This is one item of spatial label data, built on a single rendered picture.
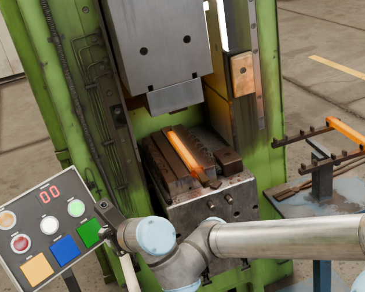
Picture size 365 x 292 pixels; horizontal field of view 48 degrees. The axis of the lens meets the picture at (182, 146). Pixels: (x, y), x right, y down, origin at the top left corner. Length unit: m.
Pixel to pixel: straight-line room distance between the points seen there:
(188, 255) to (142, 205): 0.76
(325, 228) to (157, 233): 0.39
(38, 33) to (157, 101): 0.44
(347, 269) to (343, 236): 1.75
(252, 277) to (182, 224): 0.53
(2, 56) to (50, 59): 5.31
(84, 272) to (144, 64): 1.74
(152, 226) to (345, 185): 1.07
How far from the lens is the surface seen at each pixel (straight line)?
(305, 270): 2.52
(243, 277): 1.98
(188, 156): 1.66
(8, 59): 6.77
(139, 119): 1.96
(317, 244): 0.84
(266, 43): 1.69
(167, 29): 1.36
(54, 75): 1.48
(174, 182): 1.59
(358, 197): 1.80
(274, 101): 1.80
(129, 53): 1.34
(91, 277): 2.75
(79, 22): 1.45
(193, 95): 1.45
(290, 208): 1.73
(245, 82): 1.67
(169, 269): 1.02
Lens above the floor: 1.89
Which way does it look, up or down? 30 degrees down
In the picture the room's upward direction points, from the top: 11 degrees counter-clockwise
